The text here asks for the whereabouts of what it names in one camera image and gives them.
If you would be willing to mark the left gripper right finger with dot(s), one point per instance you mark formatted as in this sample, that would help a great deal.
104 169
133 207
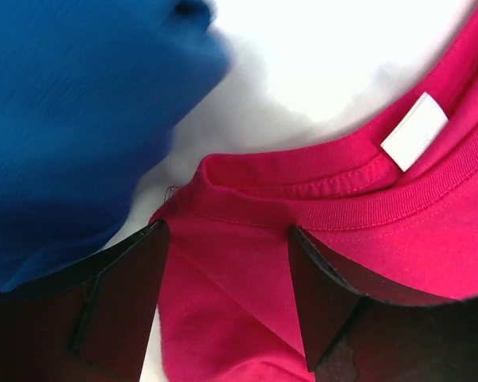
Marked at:
357 325

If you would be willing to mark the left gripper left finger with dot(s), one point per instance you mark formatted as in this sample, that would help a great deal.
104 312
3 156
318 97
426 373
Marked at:
90 321

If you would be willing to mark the pink t shirt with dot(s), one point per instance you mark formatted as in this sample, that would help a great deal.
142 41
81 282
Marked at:
398 196

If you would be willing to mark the blue t shirt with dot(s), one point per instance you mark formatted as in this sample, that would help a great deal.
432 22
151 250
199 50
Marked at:
90 92

